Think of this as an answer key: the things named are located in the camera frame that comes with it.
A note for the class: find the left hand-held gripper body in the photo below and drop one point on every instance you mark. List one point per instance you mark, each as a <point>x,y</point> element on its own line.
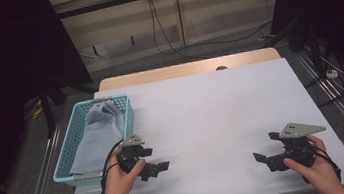
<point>129,156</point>

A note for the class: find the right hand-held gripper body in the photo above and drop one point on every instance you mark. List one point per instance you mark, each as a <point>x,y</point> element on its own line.
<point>298,151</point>

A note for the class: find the light blue tank top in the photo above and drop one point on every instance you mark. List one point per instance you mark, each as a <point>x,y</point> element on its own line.
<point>98,140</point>

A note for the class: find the turquoise plastic basket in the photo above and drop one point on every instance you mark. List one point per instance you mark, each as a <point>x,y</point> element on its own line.
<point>65,158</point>

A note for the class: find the person's right hand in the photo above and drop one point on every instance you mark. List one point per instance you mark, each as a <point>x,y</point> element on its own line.
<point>321,173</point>

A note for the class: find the person's left hand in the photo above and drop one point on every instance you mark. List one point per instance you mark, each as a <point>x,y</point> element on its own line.
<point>118,186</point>

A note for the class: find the white table sheet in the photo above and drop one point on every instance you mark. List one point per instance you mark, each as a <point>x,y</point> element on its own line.
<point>294,94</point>

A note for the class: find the white power strip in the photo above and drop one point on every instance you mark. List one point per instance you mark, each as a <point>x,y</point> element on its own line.
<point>332,73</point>

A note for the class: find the wooden table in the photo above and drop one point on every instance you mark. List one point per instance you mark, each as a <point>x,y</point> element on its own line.
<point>173,71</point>

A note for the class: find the dark table grommet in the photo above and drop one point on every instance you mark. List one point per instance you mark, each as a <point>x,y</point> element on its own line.
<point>221,68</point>

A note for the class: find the black metal stand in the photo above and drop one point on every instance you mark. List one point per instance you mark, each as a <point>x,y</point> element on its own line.
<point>48,110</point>
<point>314,48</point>

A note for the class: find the beige wooden cabinet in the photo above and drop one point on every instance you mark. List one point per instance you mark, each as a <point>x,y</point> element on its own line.
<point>215,10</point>

